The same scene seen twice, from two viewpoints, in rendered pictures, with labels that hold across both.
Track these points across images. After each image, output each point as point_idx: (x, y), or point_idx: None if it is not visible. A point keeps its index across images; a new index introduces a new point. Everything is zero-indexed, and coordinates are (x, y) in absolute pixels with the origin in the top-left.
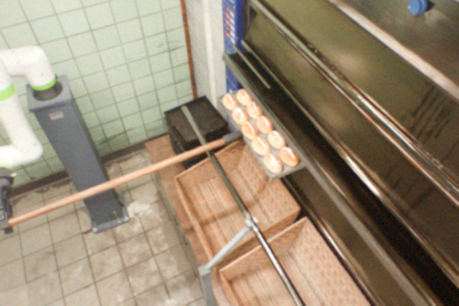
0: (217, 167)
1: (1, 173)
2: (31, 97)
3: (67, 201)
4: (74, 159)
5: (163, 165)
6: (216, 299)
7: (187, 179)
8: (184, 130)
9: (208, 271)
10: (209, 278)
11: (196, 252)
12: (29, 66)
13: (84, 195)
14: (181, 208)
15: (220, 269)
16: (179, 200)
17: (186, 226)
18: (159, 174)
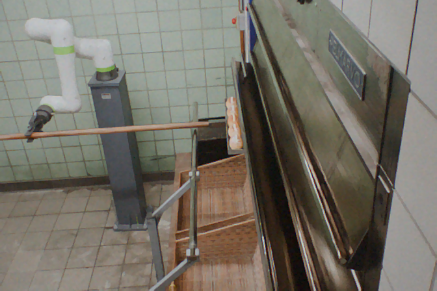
0: (193, 139)
1: (45, 108)
2: (93, 78)
3: (75, 131)
4: (112, 142)
5: (151, 127)
6: (166, 273)
7: None
8: (200, 134)
9: (153, 217)
10: (153, 227)
11: (170, 236)
12: (96, 49)
13: (87, 131)
14: None
15: None
16: None
17: (173, 215)
18: (174, 176)
